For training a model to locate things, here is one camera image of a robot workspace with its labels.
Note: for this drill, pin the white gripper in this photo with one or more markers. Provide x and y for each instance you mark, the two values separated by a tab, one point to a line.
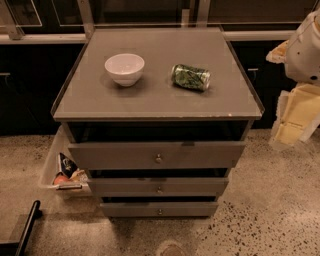
304	53

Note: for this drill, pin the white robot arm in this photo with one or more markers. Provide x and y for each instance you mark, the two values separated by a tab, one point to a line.
301	53

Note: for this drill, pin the grey drawer cabinet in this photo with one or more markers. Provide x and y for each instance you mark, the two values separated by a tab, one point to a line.
93	108

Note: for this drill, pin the grey top drawer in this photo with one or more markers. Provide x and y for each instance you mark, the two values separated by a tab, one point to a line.
156	155

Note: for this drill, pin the green soda can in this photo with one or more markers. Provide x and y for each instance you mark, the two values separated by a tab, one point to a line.
190	77

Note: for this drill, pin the white ceramic bowl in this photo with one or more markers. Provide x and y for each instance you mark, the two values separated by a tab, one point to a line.
125	69

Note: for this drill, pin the dark snack bag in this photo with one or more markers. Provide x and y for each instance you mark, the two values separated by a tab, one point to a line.
66	165

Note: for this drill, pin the clear plastic bin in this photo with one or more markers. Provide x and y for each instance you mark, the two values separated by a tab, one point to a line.
50	170

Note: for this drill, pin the red apple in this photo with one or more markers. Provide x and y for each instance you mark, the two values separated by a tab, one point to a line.
60	179

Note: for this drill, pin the black bar object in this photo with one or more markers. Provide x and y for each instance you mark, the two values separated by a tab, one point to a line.
17	248

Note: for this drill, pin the metal window frame rail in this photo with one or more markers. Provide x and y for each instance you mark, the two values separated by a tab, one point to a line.
65	21

